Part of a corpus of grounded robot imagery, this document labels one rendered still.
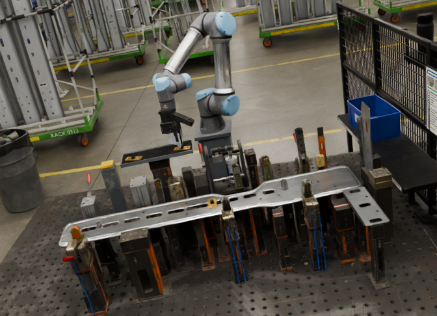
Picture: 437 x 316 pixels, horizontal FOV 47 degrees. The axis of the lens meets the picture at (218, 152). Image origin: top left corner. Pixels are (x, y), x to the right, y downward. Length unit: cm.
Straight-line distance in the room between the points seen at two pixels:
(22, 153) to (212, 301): 309
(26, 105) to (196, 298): 474
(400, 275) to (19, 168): 365
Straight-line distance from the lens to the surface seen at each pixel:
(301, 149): 242
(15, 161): 492
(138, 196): 242
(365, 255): 235
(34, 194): 512
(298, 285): 224
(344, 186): 229
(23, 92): 659
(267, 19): 909
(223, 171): 288
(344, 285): 222
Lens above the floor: 216
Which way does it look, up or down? 24 degrees down
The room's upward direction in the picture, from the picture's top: 12 degrees counter-clockwise
